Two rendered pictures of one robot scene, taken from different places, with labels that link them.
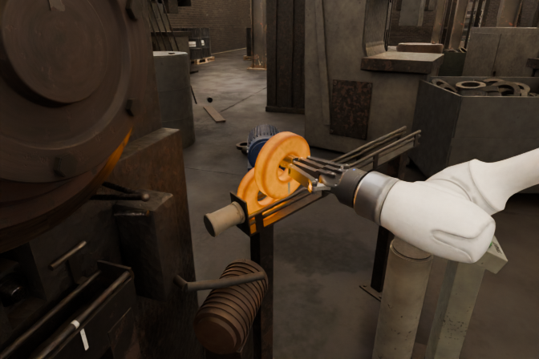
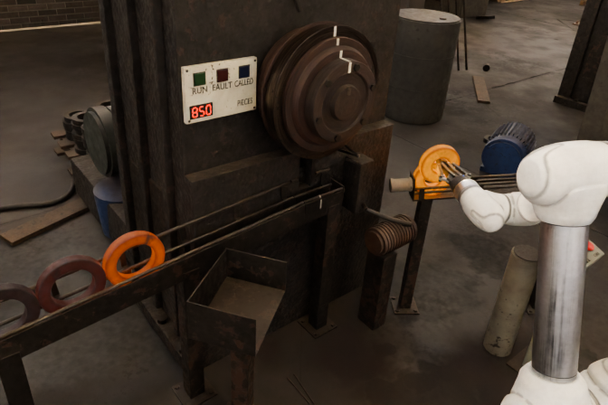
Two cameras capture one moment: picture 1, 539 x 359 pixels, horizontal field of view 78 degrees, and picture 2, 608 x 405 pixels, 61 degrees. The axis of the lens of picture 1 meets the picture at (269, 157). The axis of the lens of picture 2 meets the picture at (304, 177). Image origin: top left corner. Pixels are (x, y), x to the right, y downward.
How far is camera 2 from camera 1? 1.36 m
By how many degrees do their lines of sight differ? 30
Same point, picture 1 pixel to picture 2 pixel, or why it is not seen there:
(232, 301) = (388, 229)
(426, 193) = (479, 194)
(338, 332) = (474, 314)
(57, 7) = (348, 94)
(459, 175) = (515, 195)
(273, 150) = (432, 153)
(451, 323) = not seen: hidden behind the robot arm
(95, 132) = (347, 128)
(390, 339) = (496, 315)
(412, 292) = (516, 283)
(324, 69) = not seen: outside the picture
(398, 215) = (464, 200)
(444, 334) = not seen: hidden behind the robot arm
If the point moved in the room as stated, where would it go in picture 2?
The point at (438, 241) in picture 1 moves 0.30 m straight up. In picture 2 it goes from (472, 215) to (494, 131)
